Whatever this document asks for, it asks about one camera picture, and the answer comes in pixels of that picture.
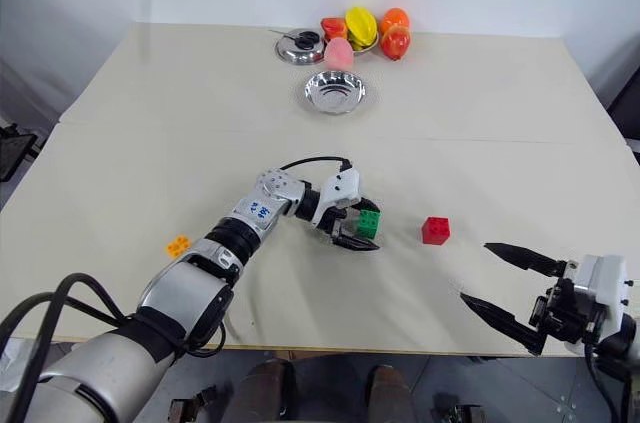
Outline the dark object beside table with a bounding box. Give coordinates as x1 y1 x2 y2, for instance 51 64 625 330
606 76 640 165

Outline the red toy fruit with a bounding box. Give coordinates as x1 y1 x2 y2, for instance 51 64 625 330
319 16 349 45

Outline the black equipment beside table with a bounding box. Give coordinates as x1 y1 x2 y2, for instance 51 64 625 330
0 122 39 184

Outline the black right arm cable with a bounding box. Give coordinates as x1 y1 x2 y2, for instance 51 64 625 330
583 342 622 423

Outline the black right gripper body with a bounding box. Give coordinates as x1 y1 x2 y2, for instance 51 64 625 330
529 276 602 345

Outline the red orange toy mango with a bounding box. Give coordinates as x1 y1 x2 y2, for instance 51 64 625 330
379 25 413 62

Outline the steel plate under fruit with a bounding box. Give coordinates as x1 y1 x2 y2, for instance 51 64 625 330
349 37 382 56

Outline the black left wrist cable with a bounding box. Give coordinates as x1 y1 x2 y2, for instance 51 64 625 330
277 156 352 175

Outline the green toy cube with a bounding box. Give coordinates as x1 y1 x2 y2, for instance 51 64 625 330
357 209 383 240

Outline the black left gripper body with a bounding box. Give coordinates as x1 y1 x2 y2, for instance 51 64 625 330
312 200 362 245

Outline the pink toy peach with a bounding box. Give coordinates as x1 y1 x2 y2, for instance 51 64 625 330
324 37 356 70

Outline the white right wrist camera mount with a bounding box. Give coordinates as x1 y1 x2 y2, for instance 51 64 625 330
563 254 638 357

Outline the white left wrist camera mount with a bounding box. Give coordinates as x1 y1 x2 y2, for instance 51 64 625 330
318 168 363 224

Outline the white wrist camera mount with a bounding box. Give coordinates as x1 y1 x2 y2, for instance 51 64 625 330
563 254 638 357
318 168 363 224

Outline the yellow toy starfruit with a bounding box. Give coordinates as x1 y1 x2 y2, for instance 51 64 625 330
344 6 379 47

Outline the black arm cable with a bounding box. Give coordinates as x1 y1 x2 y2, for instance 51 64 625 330
0 271 227 423
583 342 622 423

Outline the white crumpled bag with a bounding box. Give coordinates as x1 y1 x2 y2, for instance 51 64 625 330
0 336 32 395

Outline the red toy cube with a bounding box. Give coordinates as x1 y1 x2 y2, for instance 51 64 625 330
421 215 451 246

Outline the orange toy cube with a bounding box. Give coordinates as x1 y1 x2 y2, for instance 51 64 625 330
165 234 194 259

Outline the orange toy fruit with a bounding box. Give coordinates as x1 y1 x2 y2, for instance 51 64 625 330
379 7 412 35

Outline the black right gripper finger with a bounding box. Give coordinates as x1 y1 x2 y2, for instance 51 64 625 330
483 242 570 278
459 292 547 357

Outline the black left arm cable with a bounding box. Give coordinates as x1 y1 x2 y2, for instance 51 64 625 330
0 271 227 423

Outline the steel bowl with black lid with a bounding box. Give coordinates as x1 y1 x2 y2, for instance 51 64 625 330
273 27 329 66

